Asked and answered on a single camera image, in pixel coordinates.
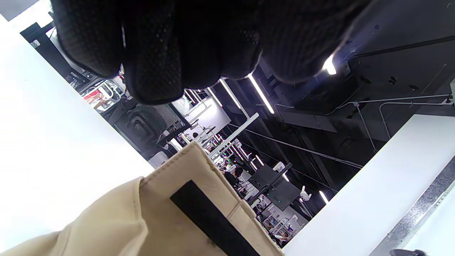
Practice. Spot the person's left hand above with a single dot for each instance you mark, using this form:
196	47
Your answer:
213	35

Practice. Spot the beige fabric pencil pouch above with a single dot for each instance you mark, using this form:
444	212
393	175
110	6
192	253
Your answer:
142	220

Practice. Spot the grey hand controller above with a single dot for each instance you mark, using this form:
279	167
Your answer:
408	252

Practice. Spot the black office chair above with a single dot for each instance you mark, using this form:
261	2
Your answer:
149	124

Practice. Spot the red cardboard box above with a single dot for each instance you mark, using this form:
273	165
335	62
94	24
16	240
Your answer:
95	97

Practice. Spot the black computer cart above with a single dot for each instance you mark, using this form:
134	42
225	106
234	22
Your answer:
53	57

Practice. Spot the black monitor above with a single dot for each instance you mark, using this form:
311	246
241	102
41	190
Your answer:
280	190

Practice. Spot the grey junction box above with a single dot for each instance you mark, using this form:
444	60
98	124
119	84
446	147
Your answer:
453	90

